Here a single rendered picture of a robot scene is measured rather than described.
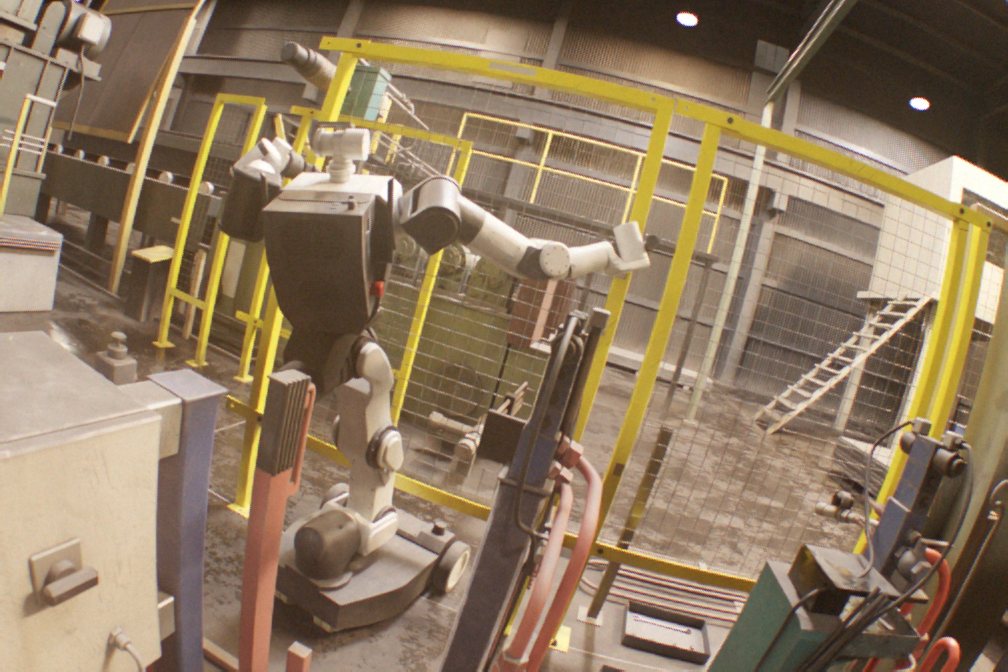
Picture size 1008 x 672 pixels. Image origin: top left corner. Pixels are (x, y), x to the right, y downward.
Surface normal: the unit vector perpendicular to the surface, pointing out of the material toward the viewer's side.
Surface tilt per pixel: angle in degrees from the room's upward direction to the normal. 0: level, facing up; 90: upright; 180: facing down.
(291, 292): 128
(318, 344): 72
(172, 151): 90
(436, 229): 123
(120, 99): 80
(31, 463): 90
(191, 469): 90
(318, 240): 114
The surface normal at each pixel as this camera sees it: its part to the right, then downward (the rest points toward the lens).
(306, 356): -0.23, -0.34
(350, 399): -0.42, 0.37
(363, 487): -0.38, 0.14
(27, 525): 0.94, 0.28
